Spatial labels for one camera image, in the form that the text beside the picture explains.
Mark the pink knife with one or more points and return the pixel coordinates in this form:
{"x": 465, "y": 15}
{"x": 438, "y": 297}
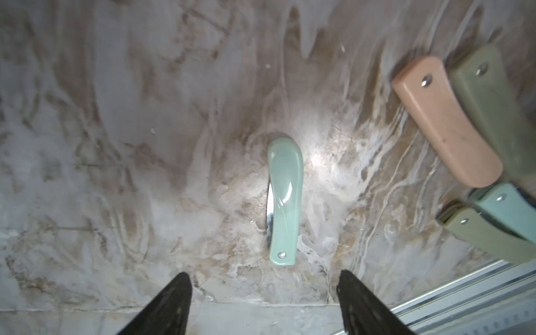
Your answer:
{"x": 424, "y": 89}

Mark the mint knife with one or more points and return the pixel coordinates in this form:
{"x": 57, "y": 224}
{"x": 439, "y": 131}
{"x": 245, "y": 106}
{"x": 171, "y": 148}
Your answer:
{"x": 284, "y": 198}

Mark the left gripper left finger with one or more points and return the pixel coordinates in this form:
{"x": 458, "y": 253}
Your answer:
{"x": 167, "y": 313}

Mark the aluminium front rail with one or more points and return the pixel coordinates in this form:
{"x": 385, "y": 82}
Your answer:
{"x": 496, "y": 299}

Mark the olive knife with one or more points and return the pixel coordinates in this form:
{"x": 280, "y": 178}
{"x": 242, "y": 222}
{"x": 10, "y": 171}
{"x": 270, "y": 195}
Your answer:
{"x": 481, "y": 84}

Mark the mint knife lowest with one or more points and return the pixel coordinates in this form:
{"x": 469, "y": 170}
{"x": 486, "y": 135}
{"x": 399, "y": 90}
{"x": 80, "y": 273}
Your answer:
{"x": 507, "y": 206}

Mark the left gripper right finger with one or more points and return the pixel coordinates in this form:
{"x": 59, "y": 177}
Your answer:
{"x": 362, "y": 312}

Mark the olive knife lowest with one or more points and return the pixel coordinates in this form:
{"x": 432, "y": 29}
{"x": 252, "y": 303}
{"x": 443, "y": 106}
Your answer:
{"x": 469, "y": 225}

